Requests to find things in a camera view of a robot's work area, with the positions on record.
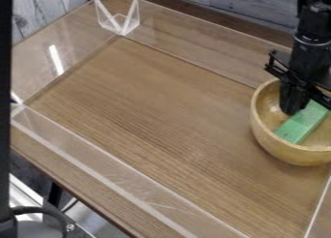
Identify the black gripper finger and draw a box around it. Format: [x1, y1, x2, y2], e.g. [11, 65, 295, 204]
[279, 81, 298, 115]
[294, 86, 311, 113]

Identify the light wooden bowl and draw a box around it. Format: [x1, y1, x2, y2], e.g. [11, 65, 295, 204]
[250, 78, 331, 166]

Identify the black table leg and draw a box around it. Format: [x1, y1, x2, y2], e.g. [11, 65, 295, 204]
[48, 183, 63, 208]

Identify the green rectangular block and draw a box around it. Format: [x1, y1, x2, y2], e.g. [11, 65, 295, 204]
[274, 101, 329, 144]

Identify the black cable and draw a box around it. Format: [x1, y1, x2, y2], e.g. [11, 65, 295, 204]
[12, 206, 75, 238]

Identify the black vertical pole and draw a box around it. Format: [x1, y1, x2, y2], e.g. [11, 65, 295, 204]
[0, 0, 18, 238]

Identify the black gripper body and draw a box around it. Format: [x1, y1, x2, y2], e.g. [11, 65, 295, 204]
[265, 35, 331, 111]

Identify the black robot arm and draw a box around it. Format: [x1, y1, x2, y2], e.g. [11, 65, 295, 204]
[266, 0, 331, 115]

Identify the clear acrylic tray wall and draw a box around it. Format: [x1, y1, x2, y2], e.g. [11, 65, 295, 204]
[12, 0, 331, 238]

